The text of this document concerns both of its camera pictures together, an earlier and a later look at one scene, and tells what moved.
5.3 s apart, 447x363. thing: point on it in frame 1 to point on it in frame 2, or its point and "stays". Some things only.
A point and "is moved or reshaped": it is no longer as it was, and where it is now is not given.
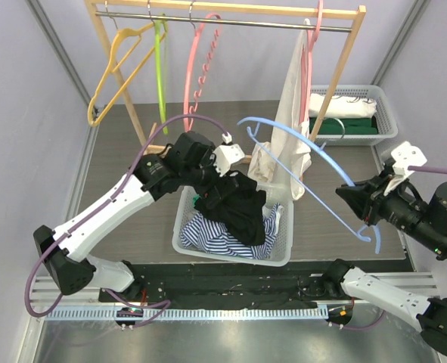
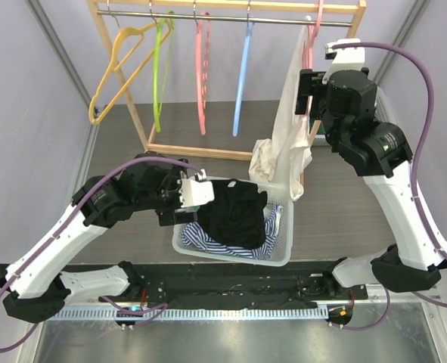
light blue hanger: (353, 226) to (249, 34)
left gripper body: (214, 195) to (169, 199)
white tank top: (286, 157) stays
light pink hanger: (305, 69) stays
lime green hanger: (162, 44) is moved or reshaped
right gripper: (373, 201) to (306, 91)
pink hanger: (203, 76) is moved or reshaped
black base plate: (228, 283) stays
